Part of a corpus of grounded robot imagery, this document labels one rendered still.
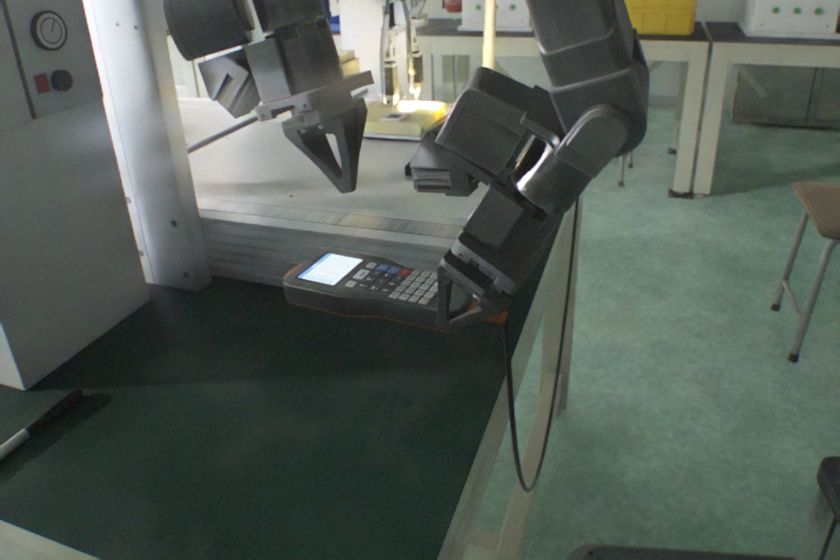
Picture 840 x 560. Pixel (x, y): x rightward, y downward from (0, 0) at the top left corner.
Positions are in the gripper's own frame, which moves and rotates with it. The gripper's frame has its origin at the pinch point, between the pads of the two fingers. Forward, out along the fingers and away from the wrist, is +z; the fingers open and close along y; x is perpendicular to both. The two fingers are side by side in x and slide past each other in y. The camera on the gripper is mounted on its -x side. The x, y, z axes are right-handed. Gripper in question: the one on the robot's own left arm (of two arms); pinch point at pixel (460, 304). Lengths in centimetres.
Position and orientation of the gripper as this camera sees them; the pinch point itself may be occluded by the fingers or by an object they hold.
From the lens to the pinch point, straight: 62.3
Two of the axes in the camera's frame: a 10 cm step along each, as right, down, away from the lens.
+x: 8.0, 5.8, -1.4
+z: -4.2, 7.2, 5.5
